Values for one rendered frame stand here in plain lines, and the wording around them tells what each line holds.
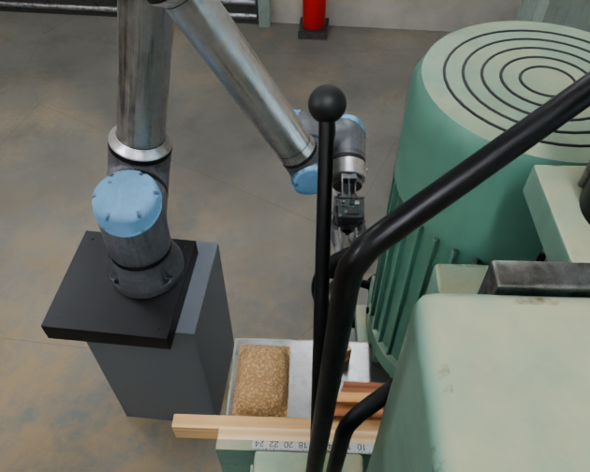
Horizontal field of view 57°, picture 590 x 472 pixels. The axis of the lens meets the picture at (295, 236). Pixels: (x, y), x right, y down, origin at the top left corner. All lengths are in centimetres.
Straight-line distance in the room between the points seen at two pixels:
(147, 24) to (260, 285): 123
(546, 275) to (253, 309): 184
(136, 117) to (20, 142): 182
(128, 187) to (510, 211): 101
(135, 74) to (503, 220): 96
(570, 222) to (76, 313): 126
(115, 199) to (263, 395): 59
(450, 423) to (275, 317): 184
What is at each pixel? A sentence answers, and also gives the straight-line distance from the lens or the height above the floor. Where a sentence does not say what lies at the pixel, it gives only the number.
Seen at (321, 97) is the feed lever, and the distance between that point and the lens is 49.
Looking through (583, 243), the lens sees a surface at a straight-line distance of 28.
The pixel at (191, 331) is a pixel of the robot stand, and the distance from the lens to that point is 138.
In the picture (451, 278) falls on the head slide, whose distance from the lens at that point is 37.
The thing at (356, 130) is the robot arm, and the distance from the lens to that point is 137.
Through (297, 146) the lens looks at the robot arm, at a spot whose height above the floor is 97.
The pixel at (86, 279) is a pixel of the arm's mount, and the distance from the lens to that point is 148.
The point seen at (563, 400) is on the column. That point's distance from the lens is 22.
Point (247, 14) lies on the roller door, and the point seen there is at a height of 6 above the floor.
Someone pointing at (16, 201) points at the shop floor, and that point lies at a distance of 272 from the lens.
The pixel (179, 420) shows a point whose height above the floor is 94.
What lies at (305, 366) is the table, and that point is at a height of 90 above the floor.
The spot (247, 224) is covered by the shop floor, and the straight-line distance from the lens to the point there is 234.
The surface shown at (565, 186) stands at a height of 152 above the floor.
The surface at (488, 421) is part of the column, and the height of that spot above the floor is 152.
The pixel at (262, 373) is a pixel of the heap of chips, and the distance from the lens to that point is 88.
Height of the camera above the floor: 170
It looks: 48 degrees down
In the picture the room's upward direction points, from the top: straight up
